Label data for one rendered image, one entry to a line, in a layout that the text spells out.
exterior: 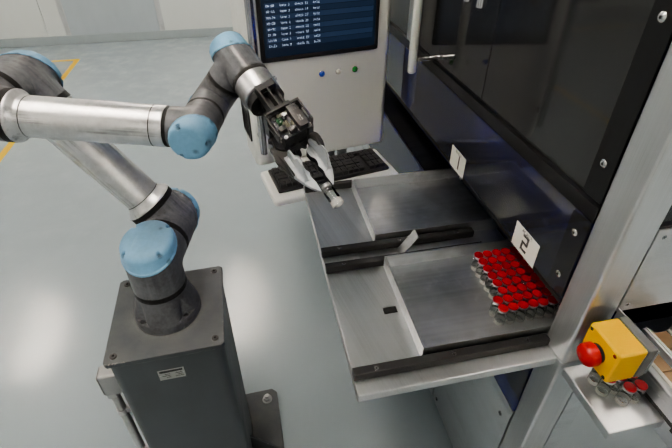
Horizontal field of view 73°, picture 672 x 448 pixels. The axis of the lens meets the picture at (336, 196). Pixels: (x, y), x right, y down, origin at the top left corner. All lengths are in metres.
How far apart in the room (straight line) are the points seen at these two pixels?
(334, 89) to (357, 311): 0.84
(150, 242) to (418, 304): 0.59
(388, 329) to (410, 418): 0.94
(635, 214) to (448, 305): 0.43
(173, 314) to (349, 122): 0.92
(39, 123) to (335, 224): 0.70
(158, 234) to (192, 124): 0.33
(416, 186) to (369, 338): 0.57
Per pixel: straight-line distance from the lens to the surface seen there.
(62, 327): 2.43
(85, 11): 6.36
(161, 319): 1.12
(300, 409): 1.90
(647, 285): 0.95
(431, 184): 1.41
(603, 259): 0.85
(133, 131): 0.87
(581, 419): 1.30
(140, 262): 1.02
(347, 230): 1.21
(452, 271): 1.12
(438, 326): 1.00
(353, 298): 1.03
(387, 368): 0.91
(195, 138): 0.81
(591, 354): 0.89
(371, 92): 1.66
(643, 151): 0.77
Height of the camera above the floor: 1.65
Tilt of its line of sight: 35 degrees down
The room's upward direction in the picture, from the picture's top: straight up
